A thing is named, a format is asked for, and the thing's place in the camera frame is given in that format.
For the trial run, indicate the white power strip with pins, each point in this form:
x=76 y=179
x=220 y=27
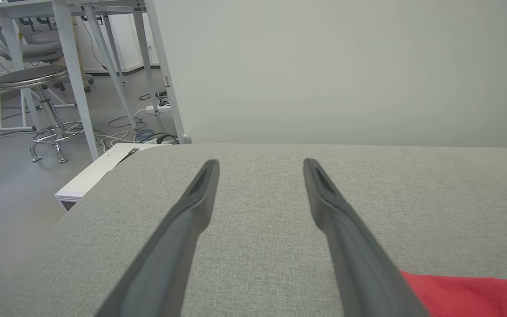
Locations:
x=156 y=109

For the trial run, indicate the red and white garment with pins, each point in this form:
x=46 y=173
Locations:
x=478 y=299

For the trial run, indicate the round black chrome stool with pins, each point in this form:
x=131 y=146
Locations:
x=29 y=75

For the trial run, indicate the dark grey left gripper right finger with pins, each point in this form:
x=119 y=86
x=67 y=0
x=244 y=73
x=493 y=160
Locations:
x=359 y=264

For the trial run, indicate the white flat box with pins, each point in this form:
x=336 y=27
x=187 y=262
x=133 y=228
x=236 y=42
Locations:
x=90 y=176

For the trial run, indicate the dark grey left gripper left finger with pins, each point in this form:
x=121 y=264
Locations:
x=165 y=264

